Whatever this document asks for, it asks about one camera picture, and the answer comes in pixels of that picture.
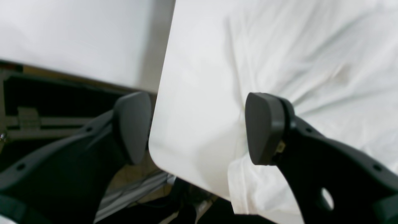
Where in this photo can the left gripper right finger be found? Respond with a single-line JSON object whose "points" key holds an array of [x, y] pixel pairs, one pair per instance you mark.
{"points": [[332, 182]]}

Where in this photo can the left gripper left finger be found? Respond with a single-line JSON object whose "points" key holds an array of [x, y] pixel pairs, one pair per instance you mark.
{"points": [[65, 181]]}

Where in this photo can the white printed t-shirt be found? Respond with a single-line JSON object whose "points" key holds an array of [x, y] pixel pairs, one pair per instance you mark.
{"points": [[335, 60]]}

